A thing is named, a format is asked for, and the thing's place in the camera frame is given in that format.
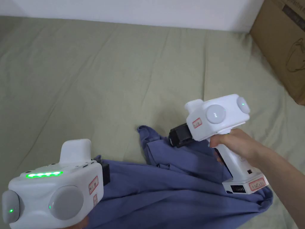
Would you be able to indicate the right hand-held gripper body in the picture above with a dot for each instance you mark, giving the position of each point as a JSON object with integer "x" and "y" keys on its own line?
{"x": 214, "y": 119}

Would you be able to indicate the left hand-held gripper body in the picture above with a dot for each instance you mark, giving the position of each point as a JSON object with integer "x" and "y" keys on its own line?
{"x": 54, "y": 190}

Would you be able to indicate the dark blue shirt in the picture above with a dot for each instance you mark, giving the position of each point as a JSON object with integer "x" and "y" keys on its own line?
{"x": 178, "y": 190}

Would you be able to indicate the person's right hand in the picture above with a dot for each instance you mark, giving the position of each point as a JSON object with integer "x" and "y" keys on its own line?
{"x": 234, "y": 145}

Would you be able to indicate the person's left hand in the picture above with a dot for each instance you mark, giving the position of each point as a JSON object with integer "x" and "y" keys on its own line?
{"x": 82, "y": 224}

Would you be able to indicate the brown cardboard carton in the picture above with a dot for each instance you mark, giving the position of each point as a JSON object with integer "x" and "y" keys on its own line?
{"x": 281, "y": 47}

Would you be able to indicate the bed with pale green sheet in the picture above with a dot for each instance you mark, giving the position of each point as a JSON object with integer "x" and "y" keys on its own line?
{"x": 95, "y": 83}

